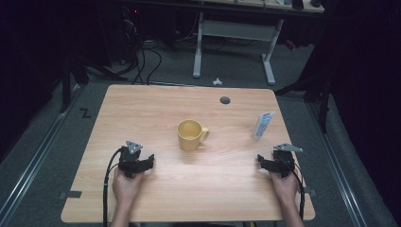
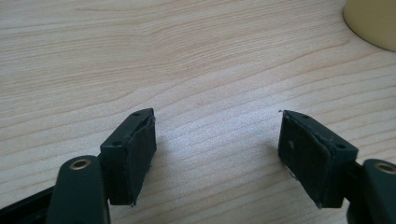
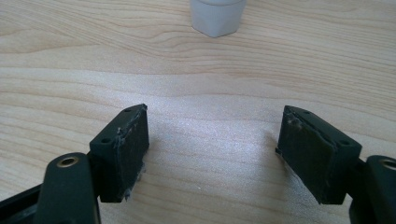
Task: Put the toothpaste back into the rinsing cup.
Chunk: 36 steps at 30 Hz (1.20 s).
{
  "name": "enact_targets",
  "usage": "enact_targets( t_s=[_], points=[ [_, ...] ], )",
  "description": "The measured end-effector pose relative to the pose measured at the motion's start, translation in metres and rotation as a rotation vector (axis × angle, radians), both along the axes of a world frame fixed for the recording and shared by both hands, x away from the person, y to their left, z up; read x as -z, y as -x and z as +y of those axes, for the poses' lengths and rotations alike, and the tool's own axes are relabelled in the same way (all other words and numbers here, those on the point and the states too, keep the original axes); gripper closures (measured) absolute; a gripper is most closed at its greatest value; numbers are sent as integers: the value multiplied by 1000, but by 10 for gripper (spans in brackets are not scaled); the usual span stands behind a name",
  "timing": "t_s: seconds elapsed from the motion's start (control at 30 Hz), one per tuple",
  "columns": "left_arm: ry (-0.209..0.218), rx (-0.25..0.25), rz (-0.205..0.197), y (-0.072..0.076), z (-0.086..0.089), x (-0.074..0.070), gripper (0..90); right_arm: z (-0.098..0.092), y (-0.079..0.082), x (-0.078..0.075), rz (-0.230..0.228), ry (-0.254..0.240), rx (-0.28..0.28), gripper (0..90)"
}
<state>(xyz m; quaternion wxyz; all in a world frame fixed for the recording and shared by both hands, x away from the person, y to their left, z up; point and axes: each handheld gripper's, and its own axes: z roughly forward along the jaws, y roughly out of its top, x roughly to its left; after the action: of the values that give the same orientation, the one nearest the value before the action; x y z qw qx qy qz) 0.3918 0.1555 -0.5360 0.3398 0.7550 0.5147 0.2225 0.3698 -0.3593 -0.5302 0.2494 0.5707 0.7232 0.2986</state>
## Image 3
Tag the white packet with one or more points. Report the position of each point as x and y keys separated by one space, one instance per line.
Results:
x=216 y=17

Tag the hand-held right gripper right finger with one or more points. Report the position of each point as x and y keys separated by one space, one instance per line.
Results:
x=314 y=155

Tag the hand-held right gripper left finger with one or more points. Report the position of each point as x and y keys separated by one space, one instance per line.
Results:
x=120 y=161

